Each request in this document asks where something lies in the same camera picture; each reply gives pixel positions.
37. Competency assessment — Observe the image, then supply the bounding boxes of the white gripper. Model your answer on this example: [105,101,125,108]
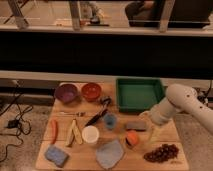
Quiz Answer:
[139,98,177,141]

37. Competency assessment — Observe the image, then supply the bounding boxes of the orange apple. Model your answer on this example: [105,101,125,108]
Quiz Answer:
[126,130,139,147]

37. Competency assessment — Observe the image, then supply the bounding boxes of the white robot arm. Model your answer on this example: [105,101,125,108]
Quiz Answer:
[141,84,213,142]

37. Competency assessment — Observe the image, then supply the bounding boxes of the blue metal cup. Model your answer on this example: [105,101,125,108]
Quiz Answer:
[103,113,117,130]

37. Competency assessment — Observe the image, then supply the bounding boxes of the white cup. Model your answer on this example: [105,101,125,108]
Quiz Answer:
[82,126,100,144]

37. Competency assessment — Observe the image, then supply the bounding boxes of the green plastic bin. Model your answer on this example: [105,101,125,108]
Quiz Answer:
[116,78,165,113]

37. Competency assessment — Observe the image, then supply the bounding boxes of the dark red grapes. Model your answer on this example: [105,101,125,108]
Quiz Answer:
[143,144,179,163]

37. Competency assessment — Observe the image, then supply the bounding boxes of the blue grey cloth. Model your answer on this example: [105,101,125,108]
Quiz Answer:
[96,139,124,169]

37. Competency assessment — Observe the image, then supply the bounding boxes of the red bowl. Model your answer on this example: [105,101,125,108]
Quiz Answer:
[81,83,102,102]

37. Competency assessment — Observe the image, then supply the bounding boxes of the wooden cutting board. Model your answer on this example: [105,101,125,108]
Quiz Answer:
[36,83,189,171]

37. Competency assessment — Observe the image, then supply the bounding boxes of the silver fork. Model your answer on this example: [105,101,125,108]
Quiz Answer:
[60,112,85,117]

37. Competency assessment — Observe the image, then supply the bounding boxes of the yellow banana peel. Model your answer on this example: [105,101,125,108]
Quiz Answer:
[65,119,83,147]

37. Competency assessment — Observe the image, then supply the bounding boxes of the purple bowl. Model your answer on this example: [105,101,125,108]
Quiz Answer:
[54,84,78,103]

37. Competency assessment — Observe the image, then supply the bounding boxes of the blue sponge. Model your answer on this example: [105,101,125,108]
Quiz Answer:
[44,145,69,168]

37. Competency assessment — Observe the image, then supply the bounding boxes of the black power adapter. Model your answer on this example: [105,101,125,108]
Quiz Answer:
[7,119,19,129]

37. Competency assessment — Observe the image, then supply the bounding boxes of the black handled kitchen tool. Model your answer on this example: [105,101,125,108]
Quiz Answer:
[86,96,112,126]

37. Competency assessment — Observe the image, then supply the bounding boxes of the black floor cable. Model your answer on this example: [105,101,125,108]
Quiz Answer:
[0,85,34,163]

